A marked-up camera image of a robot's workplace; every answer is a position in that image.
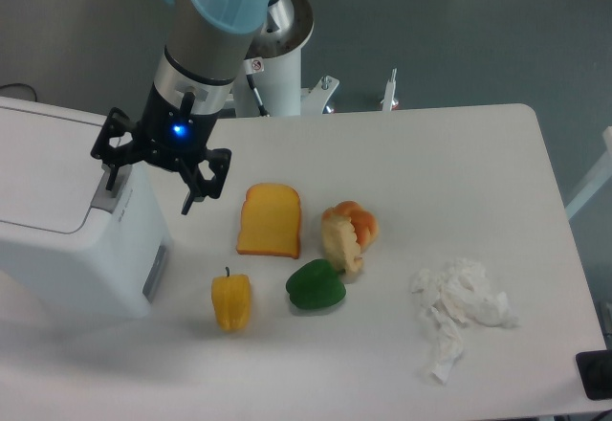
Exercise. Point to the white table leg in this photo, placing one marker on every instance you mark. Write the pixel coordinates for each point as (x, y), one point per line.
(595, 178)

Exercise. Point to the white push-button trash can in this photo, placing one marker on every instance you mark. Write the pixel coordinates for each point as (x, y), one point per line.
(64, 235)

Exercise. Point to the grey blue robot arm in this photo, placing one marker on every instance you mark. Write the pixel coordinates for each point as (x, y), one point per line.
(244, 51)

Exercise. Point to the white frame foot right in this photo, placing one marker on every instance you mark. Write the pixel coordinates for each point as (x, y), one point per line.
(389, 100)

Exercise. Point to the crumpled white tissue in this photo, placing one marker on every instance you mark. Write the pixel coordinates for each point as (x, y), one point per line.
(453, 298)

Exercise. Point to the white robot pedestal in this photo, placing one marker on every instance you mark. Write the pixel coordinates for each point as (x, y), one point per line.
(270, 80)

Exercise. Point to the green bell pepper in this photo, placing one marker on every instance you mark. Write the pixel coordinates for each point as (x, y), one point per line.
(315, 285)

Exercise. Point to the braided bread roll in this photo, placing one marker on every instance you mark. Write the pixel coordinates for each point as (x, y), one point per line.
(364, 222)

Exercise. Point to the orange toast slice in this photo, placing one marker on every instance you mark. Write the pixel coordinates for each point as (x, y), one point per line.
(270, 221)

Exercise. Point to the pale bread slice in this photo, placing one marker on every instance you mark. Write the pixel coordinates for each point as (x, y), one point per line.
(340, 245)

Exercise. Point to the black device at edge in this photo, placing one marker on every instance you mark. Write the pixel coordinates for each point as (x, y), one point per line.
(595, 373)

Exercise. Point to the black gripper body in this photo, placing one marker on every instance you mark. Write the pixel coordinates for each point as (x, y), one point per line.
(168, 135)

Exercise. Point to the yellow bell pepper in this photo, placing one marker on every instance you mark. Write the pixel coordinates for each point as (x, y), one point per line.
(231, 300)

